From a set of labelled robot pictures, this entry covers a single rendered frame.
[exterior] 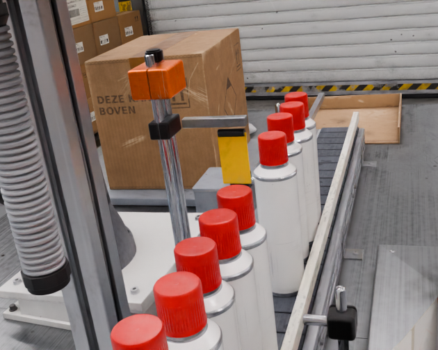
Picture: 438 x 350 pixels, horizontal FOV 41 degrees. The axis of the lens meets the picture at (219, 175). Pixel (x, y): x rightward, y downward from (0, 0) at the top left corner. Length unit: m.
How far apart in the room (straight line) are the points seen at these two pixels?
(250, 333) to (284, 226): 0.21
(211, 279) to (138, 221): 0.53
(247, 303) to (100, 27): 4.13
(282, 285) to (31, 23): 0.43
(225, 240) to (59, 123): 0.17
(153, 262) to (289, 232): 0.22
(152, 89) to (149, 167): 0.64
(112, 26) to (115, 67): 3.56
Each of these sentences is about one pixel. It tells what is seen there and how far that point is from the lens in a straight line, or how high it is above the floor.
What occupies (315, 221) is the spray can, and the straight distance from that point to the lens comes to 0.86.
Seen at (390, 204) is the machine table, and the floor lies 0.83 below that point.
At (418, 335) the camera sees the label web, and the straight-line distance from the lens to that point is 0.40.
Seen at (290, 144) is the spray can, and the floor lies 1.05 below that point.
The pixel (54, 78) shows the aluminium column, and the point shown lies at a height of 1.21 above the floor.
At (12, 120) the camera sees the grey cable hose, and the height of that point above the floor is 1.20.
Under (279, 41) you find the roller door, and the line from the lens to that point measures 5.09.
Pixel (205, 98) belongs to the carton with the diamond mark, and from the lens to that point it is 1.11.
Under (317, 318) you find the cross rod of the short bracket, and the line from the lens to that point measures 0.66.
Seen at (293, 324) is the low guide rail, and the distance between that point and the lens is 0.65.
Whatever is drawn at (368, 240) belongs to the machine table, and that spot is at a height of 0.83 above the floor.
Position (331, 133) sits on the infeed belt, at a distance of 1.34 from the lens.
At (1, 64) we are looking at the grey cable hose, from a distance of 0.40.
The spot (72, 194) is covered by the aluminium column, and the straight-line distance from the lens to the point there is 0.54.
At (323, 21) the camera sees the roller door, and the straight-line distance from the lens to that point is 4.98.
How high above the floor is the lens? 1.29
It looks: 21 degrees down
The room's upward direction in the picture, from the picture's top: 7 degrees counter-clockwise
